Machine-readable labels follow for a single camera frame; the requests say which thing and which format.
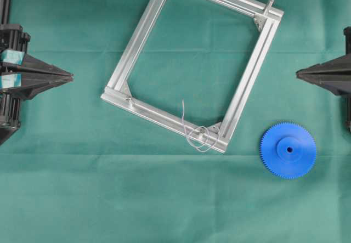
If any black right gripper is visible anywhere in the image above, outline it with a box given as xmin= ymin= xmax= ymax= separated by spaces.
xmin=296 ymin=26 xmax=350 ymax=131

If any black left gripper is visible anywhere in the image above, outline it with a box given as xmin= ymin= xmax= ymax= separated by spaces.
xmin=1 ymin=24 xmax=73 ymax=128

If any blue plastic gear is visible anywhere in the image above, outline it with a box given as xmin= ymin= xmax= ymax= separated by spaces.
xmin=259 ymin=122 xmax=317 ymax=179

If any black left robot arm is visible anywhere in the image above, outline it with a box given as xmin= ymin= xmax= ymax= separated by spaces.
xmin=1 ymin=0 xmax=73 ymax=134

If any upright steel shaft top corner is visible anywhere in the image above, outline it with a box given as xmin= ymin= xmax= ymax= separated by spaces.
xmin=263 ymin=0 xmax=274 ymax=15

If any short steel shaft left corner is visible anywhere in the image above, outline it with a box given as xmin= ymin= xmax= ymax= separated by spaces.
xmin=126 ymin=97 xmax=135 ymax=108

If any square aluminium extrusion frame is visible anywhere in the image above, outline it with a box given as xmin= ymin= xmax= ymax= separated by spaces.
xmin=101 ymin=0 xmax=284 ymax=153

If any steel shaft with wire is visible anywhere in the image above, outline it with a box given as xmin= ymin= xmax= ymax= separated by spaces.
xmin=198 ymin=126 xmax=207 ymax=139

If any thin white wire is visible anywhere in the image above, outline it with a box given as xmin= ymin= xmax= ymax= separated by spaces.
xmin=181 ymin=99 xmax=216 ymax=152

